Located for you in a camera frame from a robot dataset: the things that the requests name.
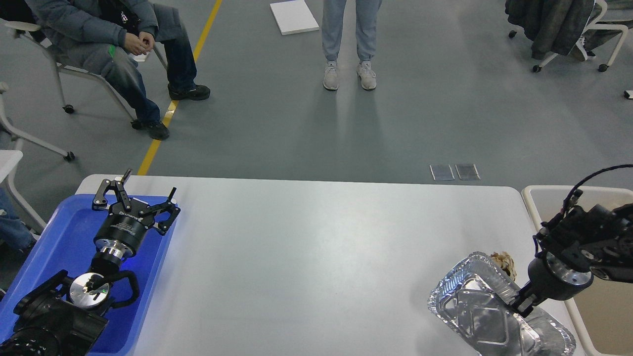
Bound left floor metal plate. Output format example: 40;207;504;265
429;164;455;181

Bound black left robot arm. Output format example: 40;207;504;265
1;172;181;356

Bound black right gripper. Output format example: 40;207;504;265
510;252;594;318

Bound right floor metal plate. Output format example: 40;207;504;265
455;164;481;180

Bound dark coat on chair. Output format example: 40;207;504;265
505;0;595;59

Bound white chair with dark coat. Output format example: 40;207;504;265
532;0;632;72

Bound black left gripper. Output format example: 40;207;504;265
92;169;181;259

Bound white table at left edge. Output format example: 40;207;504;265
0;150;46;233

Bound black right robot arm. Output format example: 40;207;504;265
508;165;633;317

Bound white chair at left edge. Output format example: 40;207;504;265
0;82;76;162

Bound crumpled brown paper ball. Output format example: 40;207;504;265
489;252;517;281

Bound seated person grey jacket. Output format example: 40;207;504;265
27;0;211;140

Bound white flat board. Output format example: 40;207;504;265
270;0;319;36

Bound aluminium foil tray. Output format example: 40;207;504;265
427;252;576;356

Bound blue plastic tray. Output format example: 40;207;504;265
0;194;173;356

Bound floor metal plate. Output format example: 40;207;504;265
429;164;455;181
455;164;481;180

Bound standing person grey trousers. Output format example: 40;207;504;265
321;0;384;91

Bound white chair under person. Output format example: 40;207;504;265
5;21;168;140

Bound beige plastic bin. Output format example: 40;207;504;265
522;185;633;356

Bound person in jeans left edge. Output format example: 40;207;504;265
0;189;40;255

